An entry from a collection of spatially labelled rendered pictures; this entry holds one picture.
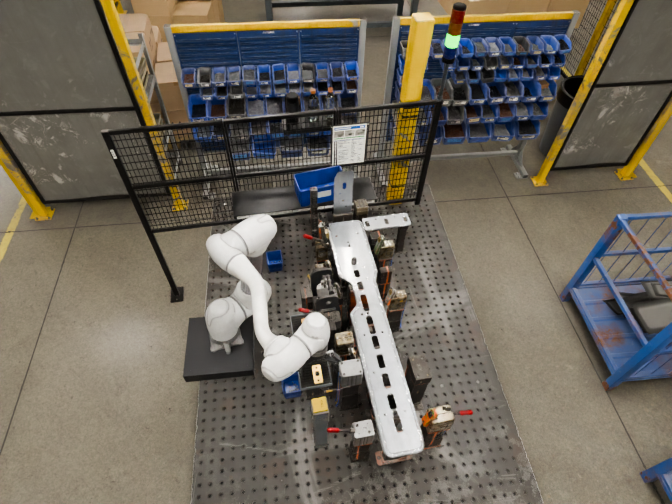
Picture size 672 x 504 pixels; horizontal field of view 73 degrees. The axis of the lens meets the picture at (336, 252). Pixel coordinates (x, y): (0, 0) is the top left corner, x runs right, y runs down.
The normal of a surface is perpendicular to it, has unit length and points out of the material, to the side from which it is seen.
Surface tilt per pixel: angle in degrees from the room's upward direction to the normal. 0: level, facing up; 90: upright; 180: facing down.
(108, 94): 92
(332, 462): 0
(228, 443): 0
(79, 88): 92
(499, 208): 0
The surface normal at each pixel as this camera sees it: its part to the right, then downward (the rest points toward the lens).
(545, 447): 0.02, -0.63
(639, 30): 0.11, 0.78
